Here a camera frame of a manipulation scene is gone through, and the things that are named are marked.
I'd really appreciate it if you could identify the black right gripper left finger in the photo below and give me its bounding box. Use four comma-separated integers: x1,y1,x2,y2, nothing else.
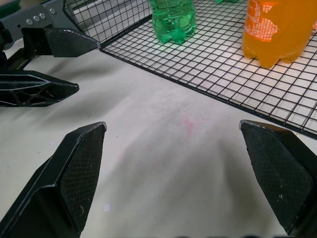
0,121,107,238

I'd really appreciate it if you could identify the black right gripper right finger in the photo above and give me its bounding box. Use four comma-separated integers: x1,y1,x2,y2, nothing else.
238,119,317,238

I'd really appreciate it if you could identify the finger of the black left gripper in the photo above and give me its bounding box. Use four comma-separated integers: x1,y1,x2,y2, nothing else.
21,27,101,59
0,70,80,108

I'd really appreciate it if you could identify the green plastic soda bottle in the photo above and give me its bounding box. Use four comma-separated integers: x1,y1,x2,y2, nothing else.
148,0,198,45

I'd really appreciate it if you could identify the orange plastic soda bottle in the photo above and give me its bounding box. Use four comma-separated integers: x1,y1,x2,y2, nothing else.
242,0,317,69

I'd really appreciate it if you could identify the black wire basket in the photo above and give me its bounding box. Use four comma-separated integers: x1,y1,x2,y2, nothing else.
61,0,317,136

